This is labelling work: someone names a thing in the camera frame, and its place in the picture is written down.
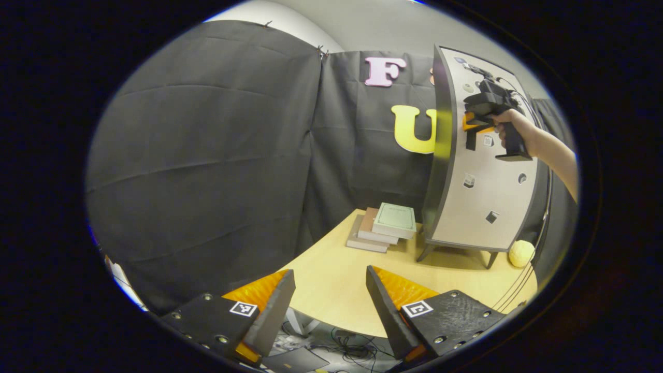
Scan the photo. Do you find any dark grey cabinet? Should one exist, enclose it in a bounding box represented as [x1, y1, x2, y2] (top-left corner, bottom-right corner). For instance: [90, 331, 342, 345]
[417, 44, 552, 270]

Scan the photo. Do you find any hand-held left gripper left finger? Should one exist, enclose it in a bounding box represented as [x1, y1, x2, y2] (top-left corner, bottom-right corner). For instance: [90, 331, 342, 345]
[160, 269, 297, 368]

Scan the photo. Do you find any black backdrop cloth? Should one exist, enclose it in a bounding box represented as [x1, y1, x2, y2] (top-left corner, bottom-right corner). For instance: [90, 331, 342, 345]
[85, 21, 578, 314]

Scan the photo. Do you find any tangle of black floor cables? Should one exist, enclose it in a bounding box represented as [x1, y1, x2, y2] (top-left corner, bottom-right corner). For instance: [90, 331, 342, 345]
[311, 326, 386, 371]

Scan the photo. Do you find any white cabinet door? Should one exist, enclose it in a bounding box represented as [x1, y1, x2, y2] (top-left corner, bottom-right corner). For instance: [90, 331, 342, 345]
[433, 48, 542, 252]

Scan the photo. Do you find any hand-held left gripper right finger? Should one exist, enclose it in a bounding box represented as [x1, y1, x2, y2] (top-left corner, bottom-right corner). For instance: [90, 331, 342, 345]
[366, 266, 511, 366]

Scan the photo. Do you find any brown book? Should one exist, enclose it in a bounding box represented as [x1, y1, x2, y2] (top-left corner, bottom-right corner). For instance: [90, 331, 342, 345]
[357, 207, 400, 246]

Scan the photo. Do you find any yellow bumpy soft ball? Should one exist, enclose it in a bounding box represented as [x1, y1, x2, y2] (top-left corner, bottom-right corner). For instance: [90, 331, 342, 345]
[509, 240, 536, 268]

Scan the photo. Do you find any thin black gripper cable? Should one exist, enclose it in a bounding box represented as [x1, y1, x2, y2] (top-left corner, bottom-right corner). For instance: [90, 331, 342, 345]
[489, 78, 554, 311]

